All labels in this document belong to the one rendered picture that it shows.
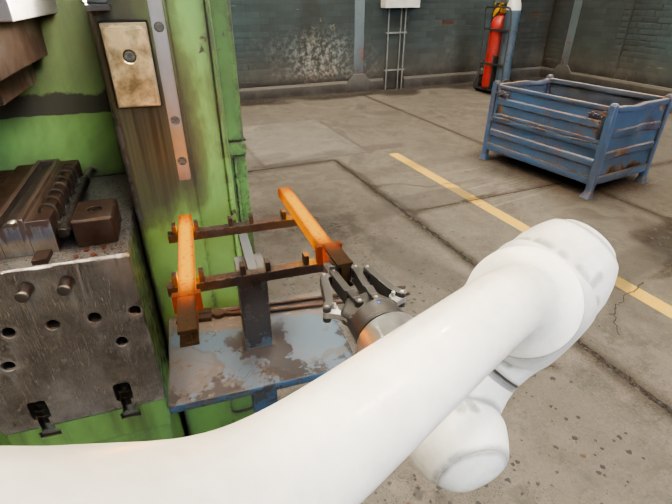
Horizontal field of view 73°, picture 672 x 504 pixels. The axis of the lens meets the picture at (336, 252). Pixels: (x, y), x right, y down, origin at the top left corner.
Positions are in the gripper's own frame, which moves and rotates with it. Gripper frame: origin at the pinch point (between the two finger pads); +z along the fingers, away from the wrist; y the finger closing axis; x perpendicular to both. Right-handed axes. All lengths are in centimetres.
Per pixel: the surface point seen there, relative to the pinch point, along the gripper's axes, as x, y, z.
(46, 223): -2, -52, 40
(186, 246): -3.2, -23.9, 20.9
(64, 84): 19, -50, 87
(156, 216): -10, -31, 54
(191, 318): -3.2, -24.3, -3.4
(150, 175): 1, -30, 54
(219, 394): -30.6, -22.3, 7.8
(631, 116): -37, 299, 197
